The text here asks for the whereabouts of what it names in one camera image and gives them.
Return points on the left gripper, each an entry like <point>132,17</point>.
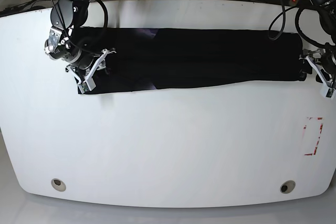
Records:
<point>327,60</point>

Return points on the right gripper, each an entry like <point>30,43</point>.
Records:
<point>77,46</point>

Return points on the black printed T-shirt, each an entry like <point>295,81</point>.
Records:
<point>164,58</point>

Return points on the red tape rectangle marker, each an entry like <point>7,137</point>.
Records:
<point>311,135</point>

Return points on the right table grommet hole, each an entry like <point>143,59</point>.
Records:
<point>287,187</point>

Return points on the table grommet hole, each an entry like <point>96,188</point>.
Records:
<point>287,187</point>
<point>58,185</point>

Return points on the left table grommet hole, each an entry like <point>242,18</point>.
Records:
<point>58,185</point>

